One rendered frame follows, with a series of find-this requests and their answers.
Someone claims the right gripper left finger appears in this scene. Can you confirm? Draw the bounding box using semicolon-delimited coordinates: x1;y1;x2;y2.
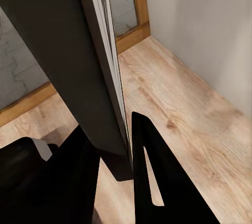
0;125;100;224

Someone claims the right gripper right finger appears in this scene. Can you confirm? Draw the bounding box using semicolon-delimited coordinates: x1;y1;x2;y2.
131;111;221;224

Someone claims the poster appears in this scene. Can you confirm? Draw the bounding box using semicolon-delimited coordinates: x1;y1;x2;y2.
0;0;133;182

